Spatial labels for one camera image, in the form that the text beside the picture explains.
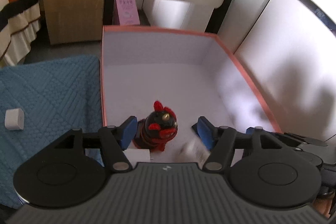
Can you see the orange-rimmed white box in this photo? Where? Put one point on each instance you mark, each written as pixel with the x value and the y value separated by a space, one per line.
pixel 170 82

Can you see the blue quilted cloth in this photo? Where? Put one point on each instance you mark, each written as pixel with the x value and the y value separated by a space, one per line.
pixel 47 87

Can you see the white cube adapter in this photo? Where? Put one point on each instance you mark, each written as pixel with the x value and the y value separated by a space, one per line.
pixel 14 119

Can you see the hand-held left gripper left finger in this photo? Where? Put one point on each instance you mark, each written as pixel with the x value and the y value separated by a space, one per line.
pixel 128 132

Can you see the white charger plug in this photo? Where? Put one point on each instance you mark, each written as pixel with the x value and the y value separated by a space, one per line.
pixel 137 155

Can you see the pink box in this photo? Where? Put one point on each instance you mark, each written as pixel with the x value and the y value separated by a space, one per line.
pixel 126 10

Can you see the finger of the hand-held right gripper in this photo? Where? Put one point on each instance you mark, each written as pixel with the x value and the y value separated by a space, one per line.
pixel 288 137

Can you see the red and black toy figure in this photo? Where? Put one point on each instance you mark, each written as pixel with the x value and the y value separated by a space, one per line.
pixel 160 128

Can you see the person's right hand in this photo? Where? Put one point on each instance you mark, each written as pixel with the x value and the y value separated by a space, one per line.
pixel 323 207

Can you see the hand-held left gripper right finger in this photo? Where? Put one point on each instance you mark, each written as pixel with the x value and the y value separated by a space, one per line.
pixel 205 132

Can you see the striped bed cover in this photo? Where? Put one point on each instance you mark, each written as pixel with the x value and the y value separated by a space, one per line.
pixel 15 3

